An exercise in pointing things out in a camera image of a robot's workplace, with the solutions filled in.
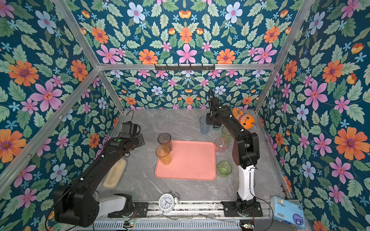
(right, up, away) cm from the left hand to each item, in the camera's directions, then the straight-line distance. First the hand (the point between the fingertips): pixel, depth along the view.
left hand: (141, 138), depth 85 cm
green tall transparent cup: (+52, +3, +4) cm, 52 cm away
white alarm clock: (+18, -32, -11) cm, 38 cm away
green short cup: (+50, -18, +2) cm, 53 cm away
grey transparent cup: (+13, -1, +4) cm, 14 cm away
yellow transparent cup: (+13, -8, +2) cm, 15 cm away
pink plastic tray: (+29, -16, +10) cm, 34 cm away
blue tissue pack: (+77, -33, -17) cm, 85 cm away
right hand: (+46, +12, +12) cm, 49 cm away
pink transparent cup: (+50, -6, +12) cm, 51 cm away
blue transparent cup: (+39, +6, +17) cm, 43 cm away
